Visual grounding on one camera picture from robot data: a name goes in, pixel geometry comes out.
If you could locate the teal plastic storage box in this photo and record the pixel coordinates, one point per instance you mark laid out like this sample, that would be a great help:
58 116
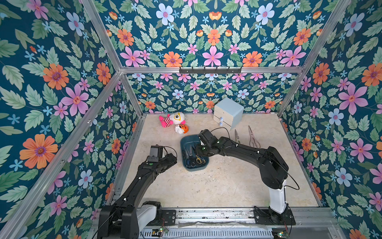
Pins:
186 143

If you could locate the large black scissors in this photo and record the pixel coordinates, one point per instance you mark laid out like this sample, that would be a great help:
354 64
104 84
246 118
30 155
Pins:
192 157

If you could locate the yellow handled scissors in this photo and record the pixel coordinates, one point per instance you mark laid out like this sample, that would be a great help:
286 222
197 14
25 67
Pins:
199 161

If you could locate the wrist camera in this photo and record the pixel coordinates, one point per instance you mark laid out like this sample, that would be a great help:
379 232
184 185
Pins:
206 137
156 153

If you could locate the orange white plush toy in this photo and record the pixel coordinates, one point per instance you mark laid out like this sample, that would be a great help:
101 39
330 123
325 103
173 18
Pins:
181 128

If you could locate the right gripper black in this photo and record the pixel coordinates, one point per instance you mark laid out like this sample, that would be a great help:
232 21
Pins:
200 148

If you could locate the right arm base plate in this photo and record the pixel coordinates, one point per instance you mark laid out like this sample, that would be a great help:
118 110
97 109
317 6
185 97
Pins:
270 217

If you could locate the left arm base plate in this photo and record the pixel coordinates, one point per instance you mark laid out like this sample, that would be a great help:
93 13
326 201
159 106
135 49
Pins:
162 217

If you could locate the beige handled kitchen scissors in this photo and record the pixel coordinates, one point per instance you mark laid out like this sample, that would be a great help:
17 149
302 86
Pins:
253 142

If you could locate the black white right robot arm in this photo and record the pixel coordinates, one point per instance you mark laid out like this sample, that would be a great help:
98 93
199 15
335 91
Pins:
273 169

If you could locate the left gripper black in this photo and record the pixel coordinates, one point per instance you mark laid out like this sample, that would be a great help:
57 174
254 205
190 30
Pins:
171 160

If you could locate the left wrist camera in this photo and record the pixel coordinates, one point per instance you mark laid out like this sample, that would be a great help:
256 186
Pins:
156 153

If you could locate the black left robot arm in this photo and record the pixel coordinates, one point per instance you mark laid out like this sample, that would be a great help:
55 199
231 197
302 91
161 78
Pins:
125 211

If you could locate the black hook rail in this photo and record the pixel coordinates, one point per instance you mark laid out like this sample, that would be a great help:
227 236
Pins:
210 70

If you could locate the white ventilation grille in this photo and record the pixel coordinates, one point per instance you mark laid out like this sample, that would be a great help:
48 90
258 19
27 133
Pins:
207 233

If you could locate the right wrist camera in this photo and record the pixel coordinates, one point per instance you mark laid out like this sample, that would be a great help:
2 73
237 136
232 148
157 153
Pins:
206 137

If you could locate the grey handled scissors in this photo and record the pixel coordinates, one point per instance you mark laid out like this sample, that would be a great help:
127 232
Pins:
237 138

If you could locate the light blue drawer cabinet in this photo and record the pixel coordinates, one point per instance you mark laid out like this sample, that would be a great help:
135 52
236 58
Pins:
228 113

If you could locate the pink white plush fish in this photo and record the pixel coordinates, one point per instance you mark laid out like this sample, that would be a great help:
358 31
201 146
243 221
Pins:
172 119

